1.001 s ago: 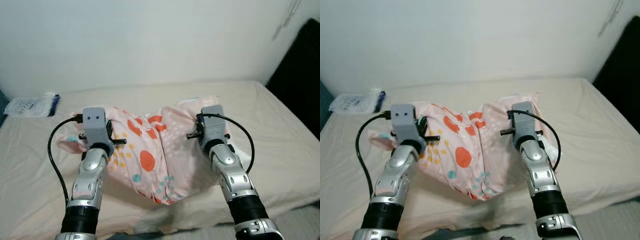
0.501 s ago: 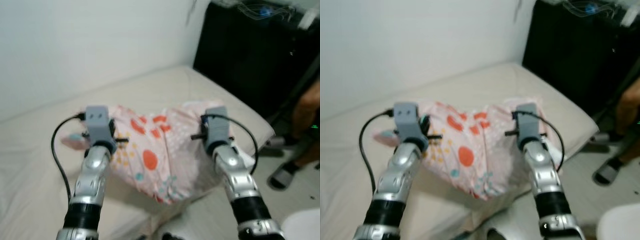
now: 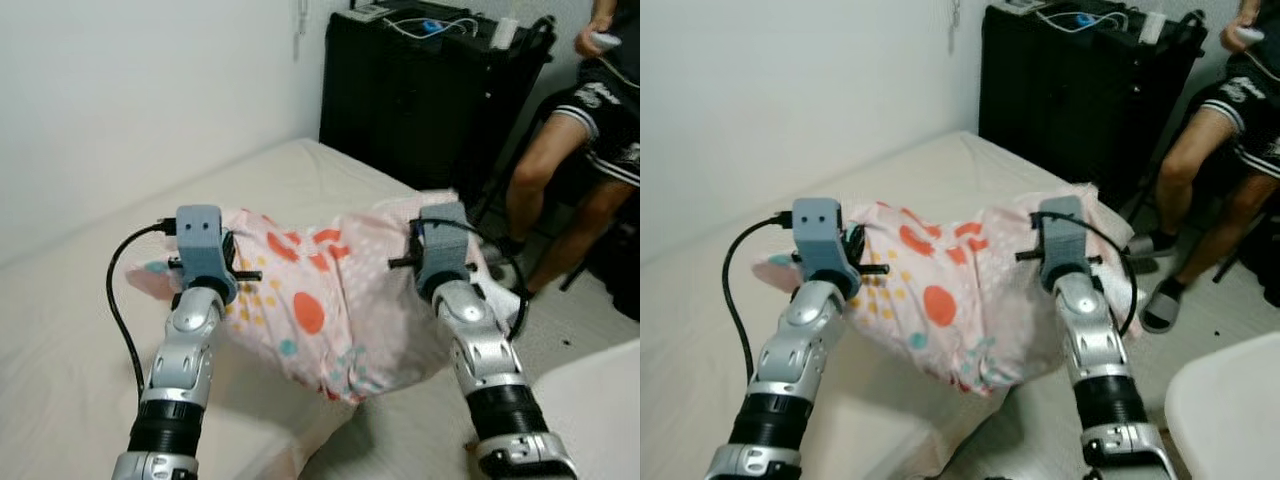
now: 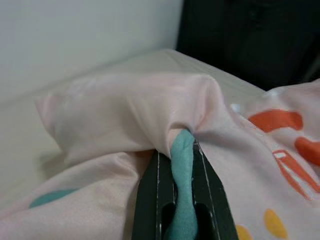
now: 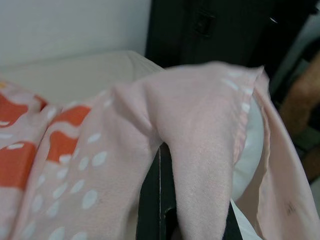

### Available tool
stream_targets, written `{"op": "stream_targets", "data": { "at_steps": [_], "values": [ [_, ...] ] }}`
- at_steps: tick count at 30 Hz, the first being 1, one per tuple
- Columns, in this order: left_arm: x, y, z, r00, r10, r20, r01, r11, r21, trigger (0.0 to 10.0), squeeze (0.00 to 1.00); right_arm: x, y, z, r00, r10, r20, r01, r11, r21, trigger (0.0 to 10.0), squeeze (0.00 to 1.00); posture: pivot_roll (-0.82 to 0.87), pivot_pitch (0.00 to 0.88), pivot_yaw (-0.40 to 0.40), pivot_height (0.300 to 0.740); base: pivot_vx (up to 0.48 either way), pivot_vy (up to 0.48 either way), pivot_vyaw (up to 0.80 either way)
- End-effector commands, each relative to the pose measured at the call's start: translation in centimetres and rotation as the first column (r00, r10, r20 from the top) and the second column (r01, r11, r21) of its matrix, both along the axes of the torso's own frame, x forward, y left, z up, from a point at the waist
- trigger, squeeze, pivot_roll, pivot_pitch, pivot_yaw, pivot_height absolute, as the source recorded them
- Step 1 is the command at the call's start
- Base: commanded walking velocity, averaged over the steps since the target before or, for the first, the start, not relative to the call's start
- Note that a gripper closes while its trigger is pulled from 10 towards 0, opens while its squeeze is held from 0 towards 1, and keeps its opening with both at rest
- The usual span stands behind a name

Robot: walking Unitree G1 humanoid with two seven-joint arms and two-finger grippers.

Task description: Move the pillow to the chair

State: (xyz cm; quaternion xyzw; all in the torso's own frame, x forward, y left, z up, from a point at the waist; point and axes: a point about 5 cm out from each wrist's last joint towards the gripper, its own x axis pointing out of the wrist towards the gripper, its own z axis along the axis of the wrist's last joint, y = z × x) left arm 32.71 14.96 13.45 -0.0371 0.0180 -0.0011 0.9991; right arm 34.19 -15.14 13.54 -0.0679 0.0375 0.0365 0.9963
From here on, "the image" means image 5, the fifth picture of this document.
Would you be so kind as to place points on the pink pillow with orange print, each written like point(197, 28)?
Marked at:
point(200, 125)

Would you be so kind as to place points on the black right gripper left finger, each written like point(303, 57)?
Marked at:
point(155, 200)

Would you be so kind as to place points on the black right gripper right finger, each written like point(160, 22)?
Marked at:
point(233, 225)

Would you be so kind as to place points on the person bare leg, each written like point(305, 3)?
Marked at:
point(300, 100)

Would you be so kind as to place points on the cream mattress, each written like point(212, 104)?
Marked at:
point(75, 72)

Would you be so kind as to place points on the black ridged cabinet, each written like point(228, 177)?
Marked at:
point(237, 32)

